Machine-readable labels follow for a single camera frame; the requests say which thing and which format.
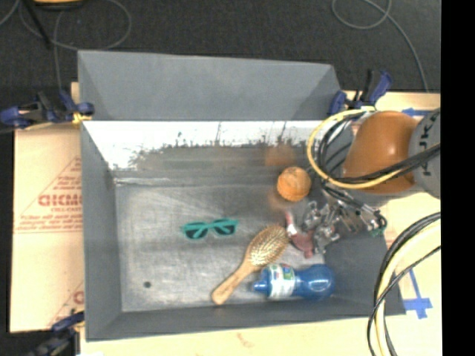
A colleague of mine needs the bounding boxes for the blue plastic bottle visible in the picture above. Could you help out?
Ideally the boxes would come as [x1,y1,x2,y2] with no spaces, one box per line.
[252,263,337,302]

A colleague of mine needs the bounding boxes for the wooden hairbrush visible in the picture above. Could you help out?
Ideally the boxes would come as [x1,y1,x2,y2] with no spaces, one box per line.
[210,224,291,306]

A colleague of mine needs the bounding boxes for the brown cardboard board red print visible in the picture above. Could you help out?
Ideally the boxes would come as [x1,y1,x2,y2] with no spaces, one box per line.
[9,126,85,334]

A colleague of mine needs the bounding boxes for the teal sunglasses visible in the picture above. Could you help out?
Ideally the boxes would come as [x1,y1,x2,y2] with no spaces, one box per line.
[180,217,240,241]

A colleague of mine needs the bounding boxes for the dark red toy figure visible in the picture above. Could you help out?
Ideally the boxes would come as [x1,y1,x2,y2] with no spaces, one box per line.
[284,211,317,260]

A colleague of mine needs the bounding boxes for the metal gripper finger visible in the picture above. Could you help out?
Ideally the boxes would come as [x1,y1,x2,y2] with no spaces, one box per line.
[313,226,341,255]
[301,200,328,233]

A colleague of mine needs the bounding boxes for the grey metal bin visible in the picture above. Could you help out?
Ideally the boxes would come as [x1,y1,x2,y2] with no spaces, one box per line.
[76,50,406,341]

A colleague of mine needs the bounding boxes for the orange ball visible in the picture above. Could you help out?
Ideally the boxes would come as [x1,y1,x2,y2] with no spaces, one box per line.
[276,165,313,202]

